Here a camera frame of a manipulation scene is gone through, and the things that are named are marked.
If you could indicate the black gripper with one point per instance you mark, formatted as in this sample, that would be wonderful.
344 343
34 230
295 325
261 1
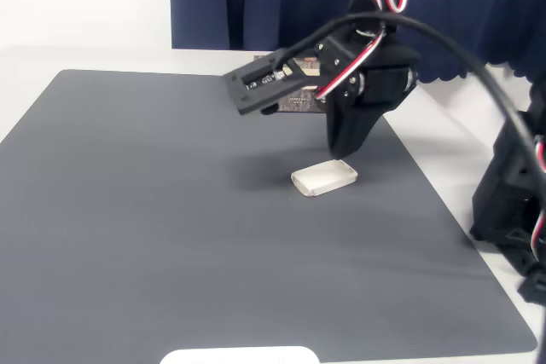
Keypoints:
347 123

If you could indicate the small white rectangular block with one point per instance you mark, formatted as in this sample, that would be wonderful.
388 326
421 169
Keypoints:
324 177

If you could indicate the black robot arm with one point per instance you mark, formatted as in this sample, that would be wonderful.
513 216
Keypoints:
503 176

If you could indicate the bark-patterned cardboard box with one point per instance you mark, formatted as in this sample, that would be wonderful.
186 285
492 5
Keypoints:
298 104

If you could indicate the grey textured mat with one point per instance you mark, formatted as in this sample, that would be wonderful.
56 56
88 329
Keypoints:
128 210

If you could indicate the white rounded device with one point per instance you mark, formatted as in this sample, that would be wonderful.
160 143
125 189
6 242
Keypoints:
239 357

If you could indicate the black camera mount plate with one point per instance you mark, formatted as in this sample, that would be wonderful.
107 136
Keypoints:
264 91

